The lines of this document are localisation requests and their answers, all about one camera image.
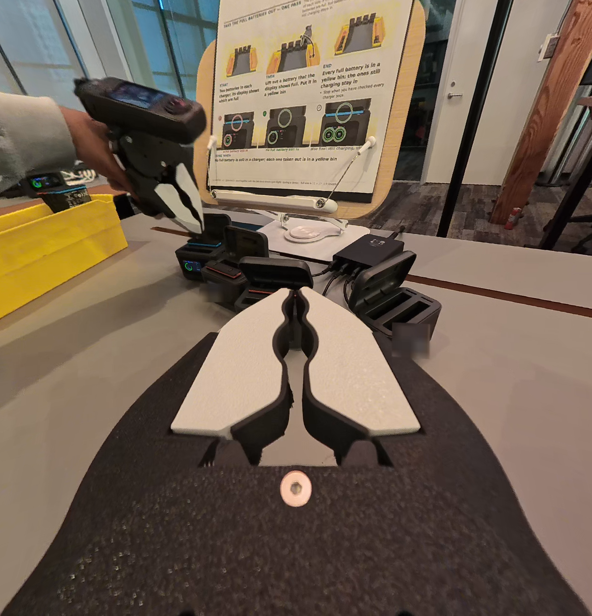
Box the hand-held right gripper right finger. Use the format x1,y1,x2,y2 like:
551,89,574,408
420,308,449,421
298,286,422,466

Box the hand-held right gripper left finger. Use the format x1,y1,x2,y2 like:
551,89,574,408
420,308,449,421
170,288,297,466

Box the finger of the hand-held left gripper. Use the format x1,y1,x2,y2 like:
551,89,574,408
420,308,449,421
154,184,203,235
175,163,204,228

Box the black battery charging case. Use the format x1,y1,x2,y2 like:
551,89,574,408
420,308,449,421
234,256,313,313
201,226,270,304
175,213,232,286
348,250,442,338
26,172,67,197

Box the bundle of black batteries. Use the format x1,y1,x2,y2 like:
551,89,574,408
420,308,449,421
38,185,92,213

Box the yellow plastic bin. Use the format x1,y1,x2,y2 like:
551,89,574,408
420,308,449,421
0,194,129,325

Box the person's left forearm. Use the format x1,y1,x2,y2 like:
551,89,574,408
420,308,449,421
0,89,78,198

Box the person's left hand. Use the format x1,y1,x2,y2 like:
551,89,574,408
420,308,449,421
59,106,134,194

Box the black charging hub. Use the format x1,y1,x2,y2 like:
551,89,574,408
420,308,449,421
332,236,405,271

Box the white paper poster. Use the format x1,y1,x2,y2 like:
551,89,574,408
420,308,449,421
207,0,415,195

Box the wooden edged table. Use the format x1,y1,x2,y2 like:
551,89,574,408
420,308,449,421
0,185,128,215

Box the instruction sheet on wooden stand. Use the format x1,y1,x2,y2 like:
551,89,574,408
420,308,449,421
192,0,427,220

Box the dark desk black legs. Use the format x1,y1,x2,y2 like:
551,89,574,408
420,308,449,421
539,72,592,253

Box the white door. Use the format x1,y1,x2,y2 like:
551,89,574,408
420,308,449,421
423,0,499,184

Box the wooden pillar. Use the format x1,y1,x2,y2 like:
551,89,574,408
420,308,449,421
490,0,592,225

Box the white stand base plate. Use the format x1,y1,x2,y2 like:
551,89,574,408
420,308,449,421
258,219,370,261

